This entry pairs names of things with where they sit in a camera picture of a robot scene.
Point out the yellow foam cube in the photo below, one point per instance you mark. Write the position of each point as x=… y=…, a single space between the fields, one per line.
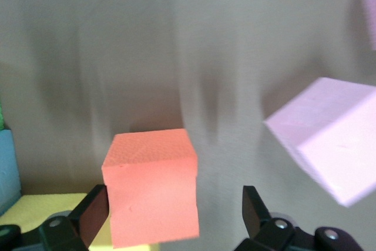
x=135 y=248
x=44 y=204

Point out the orange foam cube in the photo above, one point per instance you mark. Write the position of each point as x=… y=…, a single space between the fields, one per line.
x=152 y=189

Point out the light blue foam cube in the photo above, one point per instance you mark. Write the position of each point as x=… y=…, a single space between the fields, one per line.
x=7 y=168

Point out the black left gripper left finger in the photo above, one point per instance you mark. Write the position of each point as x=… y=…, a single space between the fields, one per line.
x=85 y=215

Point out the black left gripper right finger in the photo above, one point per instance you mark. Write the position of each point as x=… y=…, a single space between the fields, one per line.
x=255 y=212

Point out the pink foam cube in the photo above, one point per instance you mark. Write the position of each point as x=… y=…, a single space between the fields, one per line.
x=368 y=7
x=337 y=151

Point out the green foam cube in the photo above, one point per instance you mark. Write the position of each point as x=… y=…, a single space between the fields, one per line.
x=1 y=115

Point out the brown table cover sheet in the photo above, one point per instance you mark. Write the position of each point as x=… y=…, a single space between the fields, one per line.
x=147 y=57

